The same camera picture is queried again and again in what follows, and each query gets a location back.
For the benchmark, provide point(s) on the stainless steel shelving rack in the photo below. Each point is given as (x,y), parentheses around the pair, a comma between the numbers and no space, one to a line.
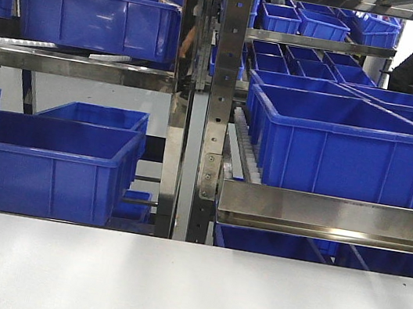
(193,189)

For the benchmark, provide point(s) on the blue bin behind lower left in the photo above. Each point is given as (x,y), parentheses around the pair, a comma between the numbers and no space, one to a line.
(102,115)

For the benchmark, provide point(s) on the large blue bin front right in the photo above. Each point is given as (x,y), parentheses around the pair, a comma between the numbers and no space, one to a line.
(332,145)

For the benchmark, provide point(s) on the large blue bin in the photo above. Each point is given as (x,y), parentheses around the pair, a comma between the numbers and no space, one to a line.
(140,29)
(332,145)
(64,169)

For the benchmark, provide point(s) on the small blue bin top shelf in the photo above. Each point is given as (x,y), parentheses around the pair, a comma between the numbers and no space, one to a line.
(279,18)

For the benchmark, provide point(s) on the small blue bin top right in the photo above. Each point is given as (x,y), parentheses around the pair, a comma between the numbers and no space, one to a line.
(323,26)

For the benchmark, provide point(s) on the large blue bin lower left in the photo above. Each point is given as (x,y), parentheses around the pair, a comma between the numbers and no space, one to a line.
(64,169)

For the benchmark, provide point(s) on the large blue bin upper left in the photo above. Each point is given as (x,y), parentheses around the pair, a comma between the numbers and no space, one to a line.
(140,29)

